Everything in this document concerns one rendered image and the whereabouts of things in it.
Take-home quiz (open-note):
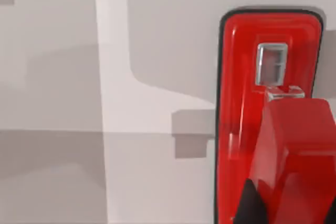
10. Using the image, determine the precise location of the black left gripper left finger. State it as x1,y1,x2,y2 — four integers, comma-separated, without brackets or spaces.
232,178,269,224

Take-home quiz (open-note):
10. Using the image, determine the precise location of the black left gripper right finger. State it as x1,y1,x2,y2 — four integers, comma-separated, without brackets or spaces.
324,204,336,224

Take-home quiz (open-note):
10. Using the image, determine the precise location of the red stapler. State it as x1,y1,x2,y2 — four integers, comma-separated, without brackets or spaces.
213,8,336,224

